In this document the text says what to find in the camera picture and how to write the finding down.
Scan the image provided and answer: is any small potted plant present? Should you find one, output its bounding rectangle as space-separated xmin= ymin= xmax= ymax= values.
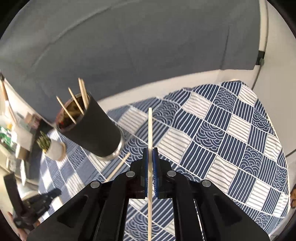
xmin=36 ymin=132 xmax=66 ymax=161

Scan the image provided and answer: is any person's left hand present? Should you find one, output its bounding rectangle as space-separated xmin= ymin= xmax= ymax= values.
xmin=7 ymin=212 xmax=28 ymax=241

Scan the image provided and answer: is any wooden chopstick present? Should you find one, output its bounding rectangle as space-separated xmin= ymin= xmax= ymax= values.
xmin=106 ymin=152 xmax=130 ymax=182
xmin=147 ymin=108 xmax=153 ymax=241

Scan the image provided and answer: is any blue white patterned tablecloth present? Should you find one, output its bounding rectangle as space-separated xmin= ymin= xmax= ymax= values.
xmin=39 ymin=81 xmax=290 ymax=234

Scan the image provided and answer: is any chopstick in cup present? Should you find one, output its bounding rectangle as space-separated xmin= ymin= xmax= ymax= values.
xmin=78 ymin=77 xmax=89 ymax=110
xmin=80 ymin=78 xmax=90 ymax=108
xmin=56 ymin=96 xmax=76 ymax=124
xmin=68 ymin=87 xmax=84 ymax=115

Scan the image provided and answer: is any black tumbler cup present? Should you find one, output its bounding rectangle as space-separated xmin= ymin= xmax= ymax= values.
xmin=56 ymin=92 xmax=124 ymax=161

